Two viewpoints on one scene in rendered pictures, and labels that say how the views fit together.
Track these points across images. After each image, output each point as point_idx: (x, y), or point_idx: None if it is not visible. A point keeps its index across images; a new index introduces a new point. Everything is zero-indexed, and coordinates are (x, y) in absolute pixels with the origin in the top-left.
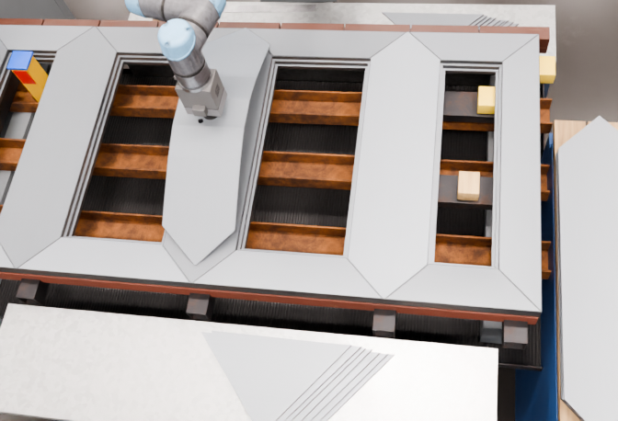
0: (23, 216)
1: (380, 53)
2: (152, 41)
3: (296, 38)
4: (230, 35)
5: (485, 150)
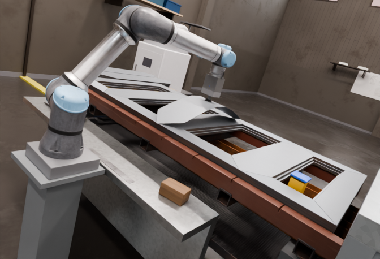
0: (298, 151)
1: (121, 96)
2: (207, 146)
3: (141, 111)
4: (168, 122)
5: (99, 125)
